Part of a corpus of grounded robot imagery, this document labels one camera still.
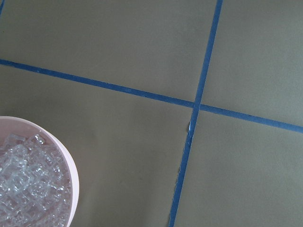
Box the clear ice cubes pile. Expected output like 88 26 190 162
0 132 71 227

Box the pink bowl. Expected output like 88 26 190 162
0 115 80 227

